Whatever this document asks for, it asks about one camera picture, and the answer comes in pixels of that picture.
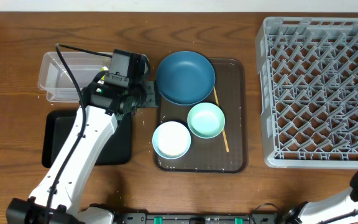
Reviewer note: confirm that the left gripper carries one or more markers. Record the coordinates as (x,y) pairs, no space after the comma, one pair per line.
(150,92)

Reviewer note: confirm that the light blue rice bowl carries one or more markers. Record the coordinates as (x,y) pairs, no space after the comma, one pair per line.
(171,140)

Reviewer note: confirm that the mint green bowl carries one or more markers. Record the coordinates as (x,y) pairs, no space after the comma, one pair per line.
(206,120)

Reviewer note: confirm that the yellow snack wrapper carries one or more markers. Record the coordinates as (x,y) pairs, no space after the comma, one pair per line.
(104,69)

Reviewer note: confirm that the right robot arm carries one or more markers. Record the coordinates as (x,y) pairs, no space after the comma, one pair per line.
(340,208)

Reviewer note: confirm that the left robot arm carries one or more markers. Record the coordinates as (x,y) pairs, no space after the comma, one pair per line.
(110,96)

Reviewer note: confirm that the black waste tray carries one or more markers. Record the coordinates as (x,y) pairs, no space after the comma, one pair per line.
(116,151)

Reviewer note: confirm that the grey dishwasher rack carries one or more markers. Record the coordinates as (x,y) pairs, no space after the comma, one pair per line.
(308,69)

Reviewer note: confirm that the dark blue plate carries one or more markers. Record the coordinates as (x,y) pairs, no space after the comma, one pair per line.
(185,78)

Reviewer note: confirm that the clear plastic bin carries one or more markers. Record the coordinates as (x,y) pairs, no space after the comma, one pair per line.
(55,80)

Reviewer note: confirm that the wooden chopstick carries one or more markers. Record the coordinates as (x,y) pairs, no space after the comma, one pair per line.
(223,131)

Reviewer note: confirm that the brown serving tray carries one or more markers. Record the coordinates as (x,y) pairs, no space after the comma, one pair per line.
(223,153)

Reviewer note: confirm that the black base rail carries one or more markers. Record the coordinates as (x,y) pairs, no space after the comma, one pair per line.
(142,218)

